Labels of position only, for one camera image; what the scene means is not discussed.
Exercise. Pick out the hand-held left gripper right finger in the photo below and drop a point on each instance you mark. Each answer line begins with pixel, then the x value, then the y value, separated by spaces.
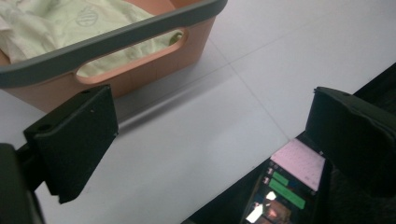
pixel 351 137

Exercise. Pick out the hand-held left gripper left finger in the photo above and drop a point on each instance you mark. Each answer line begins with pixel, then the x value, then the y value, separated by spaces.
pixel 73 143

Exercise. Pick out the pink basket with grey rim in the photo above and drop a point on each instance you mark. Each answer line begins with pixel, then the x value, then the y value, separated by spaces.
pixel 93 59

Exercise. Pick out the pale cream cloth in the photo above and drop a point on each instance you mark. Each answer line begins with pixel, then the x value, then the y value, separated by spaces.
pixel 62 23

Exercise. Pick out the smartphone with lit screen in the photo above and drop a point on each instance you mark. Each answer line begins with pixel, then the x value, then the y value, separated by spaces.
pixel 285 186

